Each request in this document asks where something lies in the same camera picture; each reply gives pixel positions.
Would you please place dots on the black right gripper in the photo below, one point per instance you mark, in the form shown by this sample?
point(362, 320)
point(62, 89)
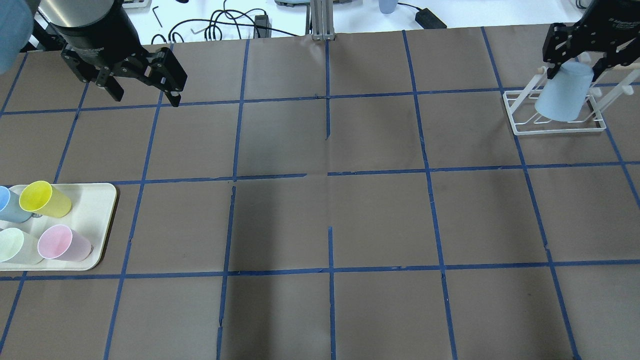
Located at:
point(611, 21)

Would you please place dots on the pale green plastic cup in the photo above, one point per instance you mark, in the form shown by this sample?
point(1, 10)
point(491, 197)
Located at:
point(19, 247)

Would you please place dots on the pink plastic cup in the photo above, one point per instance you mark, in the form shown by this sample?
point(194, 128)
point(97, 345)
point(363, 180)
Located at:
point(62, 243)

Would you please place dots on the aluminium frame post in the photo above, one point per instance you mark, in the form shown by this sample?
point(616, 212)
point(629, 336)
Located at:
point(321, 20)

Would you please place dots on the blue cup on desk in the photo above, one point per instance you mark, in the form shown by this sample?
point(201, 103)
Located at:
point(387, 7)

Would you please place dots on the black allen key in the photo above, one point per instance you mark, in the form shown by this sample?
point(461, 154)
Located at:
point(154, 10)

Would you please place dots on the cream plastic tray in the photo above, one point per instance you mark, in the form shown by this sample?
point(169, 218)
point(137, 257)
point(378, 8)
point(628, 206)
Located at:
point(92, 209)

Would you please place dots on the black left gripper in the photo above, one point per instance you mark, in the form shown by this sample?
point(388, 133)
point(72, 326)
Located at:
point(96, 36)

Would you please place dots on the white wire cup rack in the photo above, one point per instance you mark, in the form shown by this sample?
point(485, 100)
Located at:
point(524, 119)

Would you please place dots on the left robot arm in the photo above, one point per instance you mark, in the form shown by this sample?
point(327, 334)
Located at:
point(18, 21)

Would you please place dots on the light blue plastic cup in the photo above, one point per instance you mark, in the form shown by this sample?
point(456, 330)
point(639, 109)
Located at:
point(563, 97)

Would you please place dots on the yellow plastic cup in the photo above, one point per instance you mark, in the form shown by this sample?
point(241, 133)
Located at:
point(42, 198)

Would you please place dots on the black power adapter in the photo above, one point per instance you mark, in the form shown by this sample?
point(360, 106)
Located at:
point(428, 20)

